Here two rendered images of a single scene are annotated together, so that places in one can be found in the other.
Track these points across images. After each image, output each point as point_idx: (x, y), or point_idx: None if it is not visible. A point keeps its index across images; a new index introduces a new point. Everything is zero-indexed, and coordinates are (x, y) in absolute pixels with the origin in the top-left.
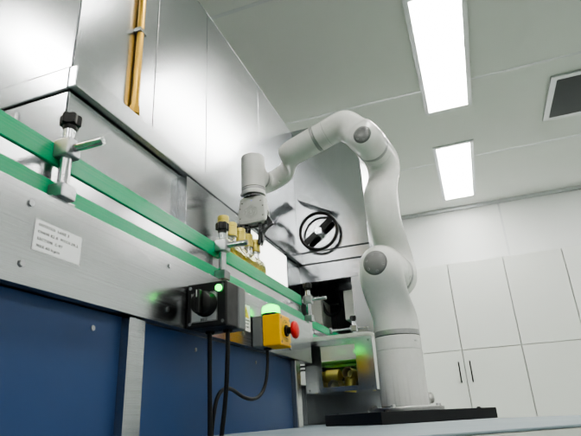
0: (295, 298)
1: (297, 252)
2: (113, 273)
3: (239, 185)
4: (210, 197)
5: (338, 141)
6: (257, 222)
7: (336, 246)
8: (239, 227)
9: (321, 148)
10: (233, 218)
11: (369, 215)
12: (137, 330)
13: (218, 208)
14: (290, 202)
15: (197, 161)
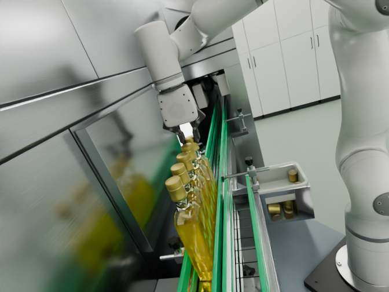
0: (251, 190)
1: None
2: None
3: (128, 43)
4: (122, 112)
5: None
6: (188, 122)
7: (208, 45)
8: (183, 157)
9: (262, 4)
10: (147, 99)
11: (359, 120)
12: None
13: (134, 113)
14: (160, 13)
15: (79, 68)
